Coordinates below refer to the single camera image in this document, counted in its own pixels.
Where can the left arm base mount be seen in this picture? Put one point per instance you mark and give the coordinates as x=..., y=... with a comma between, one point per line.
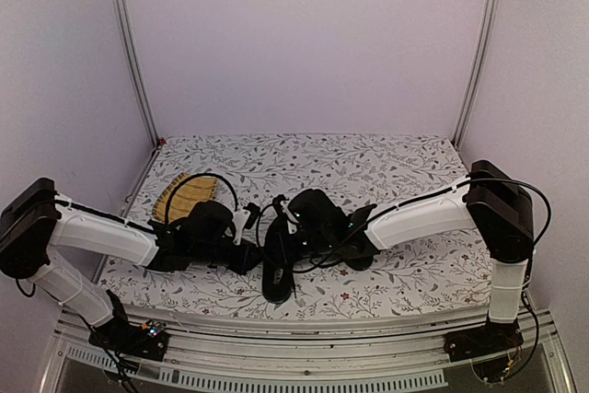
x=119, y=336

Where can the right aluminium frame post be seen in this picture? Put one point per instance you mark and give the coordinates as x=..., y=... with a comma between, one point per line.
x=475, y=74

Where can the woven bamboo tray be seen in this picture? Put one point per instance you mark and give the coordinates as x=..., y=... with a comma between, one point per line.
x=197, y=190

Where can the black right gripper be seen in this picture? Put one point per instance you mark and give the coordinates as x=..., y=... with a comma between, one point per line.
x=291, y=254

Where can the black shoe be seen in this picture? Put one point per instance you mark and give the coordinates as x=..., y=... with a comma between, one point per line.
x=278, y=264

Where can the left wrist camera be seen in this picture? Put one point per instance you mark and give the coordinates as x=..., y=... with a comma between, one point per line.
x=244, y=219

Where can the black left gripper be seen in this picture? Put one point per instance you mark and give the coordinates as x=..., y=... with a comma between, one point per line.
x=245, y=262

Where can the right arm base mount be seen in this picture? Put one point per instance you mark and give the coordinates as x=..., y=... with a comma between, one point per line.
x=482, y=340

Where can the aluminium frame post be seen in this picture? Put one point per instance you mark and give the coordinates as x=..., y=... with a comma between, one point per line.
x=132, y=60
x=475, y=74

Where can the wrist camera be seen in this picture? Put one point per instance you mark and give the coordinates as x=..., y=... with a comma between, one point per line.
x=244, y=219
x=280, y=207

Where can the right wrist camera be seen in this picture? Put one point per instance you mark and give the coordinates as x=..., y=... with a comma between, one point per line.
x=280, y=207

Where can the left aluminium frame post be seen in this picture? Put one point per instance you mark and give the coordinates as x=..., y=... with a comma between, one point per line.
x=132, y=60

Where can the front aluminium rail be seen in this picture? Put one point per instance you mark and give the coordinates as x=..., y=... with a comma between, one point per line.
x=402, y=354

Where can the red-soled shoe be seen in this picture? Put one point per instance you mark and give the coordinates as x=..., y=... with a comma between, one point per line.
x=359, y=254

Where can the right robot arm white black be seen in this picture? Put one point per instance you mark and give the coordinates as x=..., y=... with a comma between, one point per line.
x=486, y=199

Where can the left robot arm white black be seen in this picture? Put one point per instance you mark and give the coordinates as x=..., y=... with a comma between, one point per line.
x=41, y=220

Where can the black shoelace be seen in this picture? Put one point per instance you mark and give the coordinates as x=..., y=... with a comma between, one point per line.
x=292, y=278

